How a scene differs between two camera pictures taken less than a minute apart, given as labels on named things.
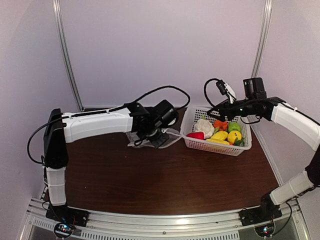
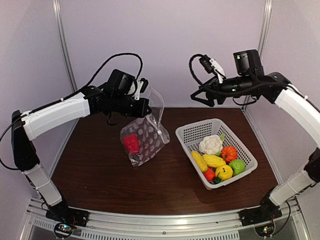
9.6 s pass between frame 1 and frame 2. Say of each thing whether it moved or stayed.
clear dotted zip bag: moved
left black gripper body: moved
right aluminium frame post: stayed
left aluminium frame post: stayed
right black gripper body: moved
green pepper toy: moved
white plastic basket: moved
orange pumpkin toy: moved
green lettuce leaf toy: moved
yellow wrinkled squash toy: moved
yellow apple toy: moved
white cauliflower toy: moved
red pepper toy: moved
